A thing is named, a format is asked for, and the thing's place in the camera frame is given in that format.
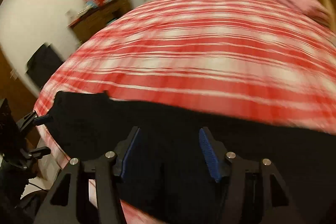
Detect red white plaid bedspread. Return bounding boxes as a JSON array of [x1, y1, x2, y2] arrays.
[[33, 0, 336, 224]]

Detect pink folded blanket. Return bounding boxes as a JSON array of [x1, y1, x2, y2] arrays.
[[276, 0, 331, 28]]

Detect black pants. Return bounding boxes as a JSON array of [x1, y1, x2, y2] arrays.
[[47, 92, 335, 223]]

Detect dark wooden side table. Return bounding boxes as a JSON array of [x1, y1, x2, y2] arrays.
[[68, 0, 133, 44]]

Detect black bag on floor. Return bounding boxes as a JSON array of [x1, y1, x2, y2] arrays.
[[26, 43, 64, 89]]

